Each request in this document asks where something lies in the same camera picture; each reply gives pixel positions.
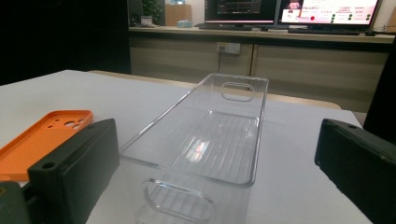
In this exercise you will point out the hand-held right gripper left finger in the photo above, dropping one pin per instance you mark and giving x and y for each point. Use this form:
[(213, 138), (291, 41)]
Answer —
[(74, 168)]

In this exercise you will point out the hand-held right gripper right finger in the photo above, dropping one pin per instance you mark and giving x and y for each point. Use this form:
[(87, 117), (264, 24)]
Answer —
[(358, 161)]

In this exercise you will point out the orange phone case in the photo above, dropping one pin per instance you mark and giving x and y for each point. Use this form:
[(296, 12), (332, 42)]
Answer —
[(28, 146)]

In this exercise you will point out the clear plastic storage box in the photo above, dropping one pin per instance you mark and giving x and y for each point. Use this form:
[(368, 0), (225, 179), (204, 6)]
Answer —
[(214, 143)]

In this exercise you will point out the black curtain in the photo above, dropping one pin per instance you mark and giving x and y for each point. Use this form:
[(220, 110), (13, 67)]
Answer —
[(62, 34), (383, 102)]

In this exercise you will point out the white table mat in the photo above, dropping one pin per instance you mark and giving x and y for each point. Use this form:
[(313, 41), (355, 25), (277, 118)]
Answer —
[(93, 99)]

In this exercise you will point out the long wooden desk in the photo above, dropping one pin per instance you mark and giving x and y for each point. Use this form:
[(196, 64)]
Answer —
[(305, 65)]

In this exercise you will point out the black computer mouse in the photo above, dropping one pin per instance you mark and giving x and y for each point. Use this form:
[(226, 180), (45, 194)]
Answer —
[(370, 33)]

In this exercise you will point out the black keyboard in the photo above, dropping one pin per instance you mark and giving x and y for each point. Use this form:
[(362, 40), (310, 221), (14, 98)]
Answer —
[(323, 31), (225, 27)]

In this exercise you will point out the bright screen monitor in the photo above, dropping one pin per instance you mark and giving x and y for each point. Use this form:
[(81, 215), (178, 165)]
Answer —
[(330, 11)]

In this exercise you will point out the green plant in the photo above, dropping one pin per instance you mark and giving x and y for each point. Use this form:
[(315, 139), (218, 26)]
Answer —
[(152, 7)]

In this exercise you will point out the light blue tissue box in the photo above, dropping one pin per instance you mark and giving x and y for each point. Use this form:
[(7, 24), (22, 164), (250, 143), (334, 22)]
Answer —
[(184, 24)]

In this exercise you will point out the cardboard box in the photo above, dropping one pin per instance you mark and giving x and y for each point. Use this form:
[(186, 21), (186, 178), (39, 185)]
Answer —
[(178, 14)]

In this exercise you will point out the dark screen monitor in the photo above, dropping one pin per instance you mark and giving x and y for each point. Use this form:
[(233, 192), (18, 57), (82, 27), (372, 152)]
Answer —
[(241, 9)]

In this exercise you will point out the white wall socket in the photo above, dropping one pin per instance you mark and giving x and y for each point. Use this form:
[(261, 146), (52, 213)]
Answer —
[(229, 48)]

